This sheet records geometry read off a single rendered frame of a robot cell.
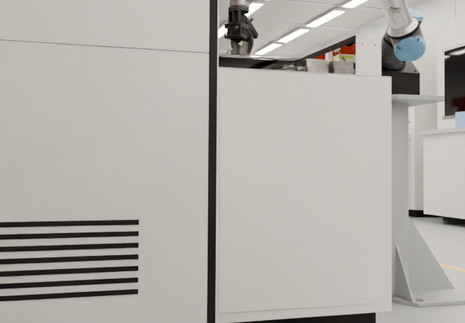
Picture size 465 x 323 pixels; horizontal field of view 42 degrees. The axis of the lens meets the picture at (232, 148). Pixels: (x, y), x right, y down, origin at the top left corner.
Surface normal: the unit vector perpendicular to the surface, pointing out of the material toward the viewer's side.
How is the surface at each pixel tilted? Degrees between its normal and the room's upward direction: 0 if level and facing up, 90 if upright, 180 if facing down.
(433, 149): 90
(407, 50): 139
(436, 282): 90
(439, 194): 90
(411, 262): 90
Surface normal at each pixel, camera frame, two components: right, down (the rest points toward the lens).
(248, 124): 0.29, -0.03
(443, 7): -0.96, -0.01
